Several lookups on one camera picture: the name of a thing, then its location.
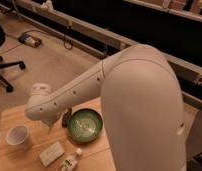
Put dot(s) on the long white shelf rail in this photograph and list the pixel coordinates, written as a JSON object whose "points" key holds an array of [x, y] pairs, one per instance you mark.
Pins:
{"points": [[118, 23]]}

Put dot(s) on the small white plastic bottle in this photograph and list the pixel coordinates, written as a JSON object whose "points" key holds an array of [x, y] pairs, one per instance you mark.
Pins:
{"points": [[71, 161]]}

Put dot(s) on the white rectangular sponge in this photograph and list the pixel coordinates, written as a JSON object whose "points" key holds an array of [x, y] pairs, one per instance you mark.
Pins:
{"points": [[51, 153]]}

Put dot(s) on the black office chair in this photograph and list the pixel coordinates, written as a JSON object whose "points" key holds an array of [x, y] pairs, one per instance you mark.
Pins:
{"points": [[21, 64]]}

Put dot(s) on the black rectangular block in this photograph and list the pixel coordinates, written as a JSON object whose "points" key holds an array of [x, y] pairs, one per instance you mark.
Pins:
{"points": [[66, 117]]}

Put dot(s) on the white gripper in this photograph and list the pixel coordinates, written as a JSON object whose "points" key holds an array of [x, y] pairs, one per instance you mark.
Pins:
{"points": [[49, 127]]}

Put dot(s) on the floor power strip box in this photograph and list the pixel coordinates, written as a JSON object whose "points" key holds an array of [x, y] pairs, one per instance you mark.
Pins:
{"points": [[30, 40]]}

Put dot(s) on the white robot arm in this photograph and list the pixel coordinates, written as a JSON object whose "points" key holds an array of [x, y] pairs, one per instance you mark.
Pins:
{"points": [[141, 104]]}

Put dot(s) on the green ceramic bowl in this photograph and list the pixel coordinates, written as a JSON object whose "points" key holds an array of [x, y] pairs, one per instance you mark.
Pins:
{"points": [[85, 125]]}

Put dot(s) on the white paper cup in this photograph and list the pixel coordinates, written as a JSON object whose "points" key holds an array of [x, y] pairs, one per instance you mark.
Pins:
{"points": [[19, 137]]}

